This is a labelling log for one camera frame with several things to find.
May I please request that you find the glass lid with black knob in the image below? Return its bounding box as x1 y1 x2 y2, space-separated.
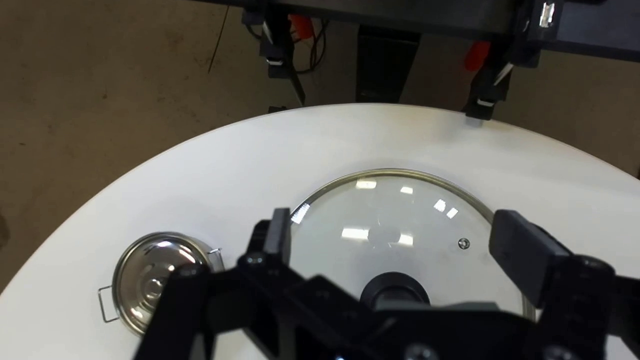
286 167 537 322

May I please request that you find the wide silver pot lid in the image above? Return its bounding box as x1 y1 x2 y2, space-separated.
111 229 217 336

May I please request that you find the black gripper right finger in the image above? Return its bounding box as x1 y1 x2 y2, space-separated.
491 209 640 360

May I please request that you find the short silver pot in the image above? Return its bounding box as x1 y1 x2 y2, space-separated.
97 229 227 336

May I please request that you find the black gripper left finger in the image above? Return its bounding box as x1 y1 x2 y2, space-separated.
136 206 316 360

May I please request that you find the black perforated robot table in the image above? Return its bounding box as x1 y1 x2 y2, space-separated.
199 0 640 105

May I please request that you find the black clamp with orange handle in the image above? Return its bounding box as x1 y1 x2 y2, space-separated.
462 0 556 120
257 0 311 105

